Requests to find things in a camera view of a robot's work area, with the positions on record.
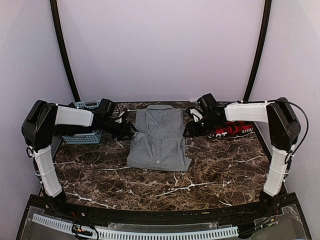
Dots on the black left corner post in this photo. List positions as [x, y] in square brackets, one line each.
[63, 50]

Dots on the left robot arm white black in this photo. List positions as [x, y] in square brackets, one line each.
[47, 120]

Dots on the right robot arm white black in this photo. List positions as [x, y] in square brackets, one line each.
[283, 124]

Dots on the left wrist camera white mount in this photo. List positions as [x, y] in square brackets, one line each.
[109, 110]

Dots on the black corner post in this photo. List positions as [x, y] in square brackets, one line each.
[63, 50]
[259, 49]

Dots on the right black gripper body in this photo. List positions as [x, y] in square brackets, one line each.
[204, 128]

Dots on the grey long sleeve shirt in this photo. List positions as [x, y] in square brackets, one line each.
[159, 143]

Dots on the red black plaid shirt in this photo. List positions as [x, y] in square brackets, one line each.
[231, 129]

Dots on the light blue plastic basket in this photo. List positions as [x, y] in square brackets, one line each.
[83, 134]

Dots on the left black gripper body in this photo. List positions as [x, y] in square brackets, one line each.
[117, 131]

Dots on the black curved front rail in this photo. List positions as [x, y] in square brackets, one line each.
[102, 216]

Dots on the black right corner post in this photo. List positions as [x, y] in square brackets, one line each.
[259, 49]

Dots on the white slotted cable duct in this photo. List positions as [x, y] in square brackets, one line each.
[119, 231]

